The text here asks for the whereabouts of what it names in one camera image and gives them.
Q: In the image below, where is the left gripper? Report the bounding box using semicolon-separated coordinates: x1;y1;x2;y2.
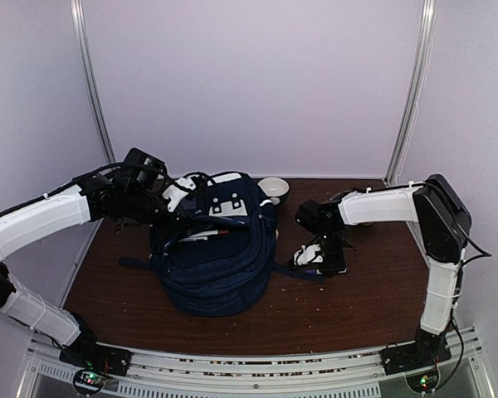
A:
123;187;194;240

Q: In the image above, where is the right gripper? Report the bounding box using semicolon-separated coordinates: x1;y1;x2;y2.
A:
316;229;345;278

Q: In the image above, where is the white marker red cap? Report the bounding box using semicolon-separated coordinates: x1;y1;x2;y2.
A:
180;230;229;242

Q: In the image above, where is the navy blue student backpack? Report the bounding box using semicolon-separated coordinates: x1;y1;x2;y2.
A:
118;172;325;318

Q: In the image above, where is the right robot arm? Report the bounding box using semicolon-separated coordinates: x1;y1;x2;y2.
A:
188;222;427;355

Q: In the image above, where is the black and white bowl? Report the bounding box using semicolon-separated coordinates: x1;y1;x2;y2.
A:
257;177;290;206

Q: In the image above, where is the front aluminium rail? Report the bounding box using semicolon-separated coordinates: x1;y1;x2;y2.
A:
16;327;495;398

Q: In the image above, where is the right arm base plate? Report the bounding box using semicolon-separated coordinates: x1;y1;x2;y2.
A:
380;342;452;376

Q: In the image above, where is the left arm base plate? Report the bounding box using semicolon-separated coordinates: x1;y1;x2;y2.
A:
59;345;132;376

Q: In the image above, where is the right aluminium frame post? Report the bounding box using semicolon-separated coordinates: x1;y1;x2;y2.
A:
384;0;438;186

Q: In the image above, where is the aluminium frame post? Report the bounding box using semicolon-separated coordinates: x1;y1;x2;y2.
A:
384;0;438;186
69;0;123;187

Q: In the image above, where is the left aluminium frame post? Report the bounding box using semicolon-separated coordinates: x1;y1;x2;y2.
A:
69;0;123;187

